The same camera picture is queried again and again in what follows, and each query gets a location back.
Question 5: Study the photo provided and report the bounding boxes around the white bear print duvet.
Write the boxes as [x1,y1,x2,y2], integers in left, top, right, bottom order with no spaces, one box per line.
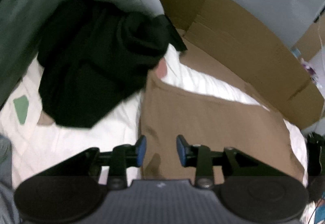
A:
[1,45,308,188]

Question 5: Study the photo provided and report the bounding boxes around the blue jeans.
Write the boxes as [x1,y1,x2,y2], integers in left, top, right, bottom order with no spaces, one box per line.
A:
[0,135,21,224]

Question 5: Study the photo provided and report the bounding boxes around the black garment right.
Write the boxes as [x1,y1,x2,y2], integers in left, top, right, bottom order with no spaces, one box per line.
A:
[306,132,324,202]

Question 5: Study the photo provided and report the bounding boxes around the black garment left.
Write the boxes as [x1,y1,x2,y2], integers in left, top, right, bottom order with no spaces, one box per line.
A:
[37,0,186,128]

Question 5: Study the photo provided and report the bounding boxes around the brown t-shirt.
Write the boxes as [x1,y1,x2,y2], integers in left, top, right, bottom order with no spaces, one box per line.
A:
[140,73,305,181]

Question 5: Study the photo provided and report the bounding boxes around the black garment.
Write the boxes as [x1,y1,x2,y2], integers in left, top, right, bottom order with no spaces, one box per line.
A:
[306,132,324,202]
[37,0,186,128]

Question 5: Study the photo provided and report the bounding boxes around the dark green pillow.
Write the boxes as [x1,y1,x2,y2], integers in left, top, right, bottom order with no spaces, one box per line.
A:
[1,0,64,104]

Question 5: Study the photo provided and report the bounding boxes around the brown cardboard sheet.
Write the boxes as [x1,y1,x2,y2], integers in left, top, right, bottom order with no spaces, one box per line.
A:
[160,0,324,129]

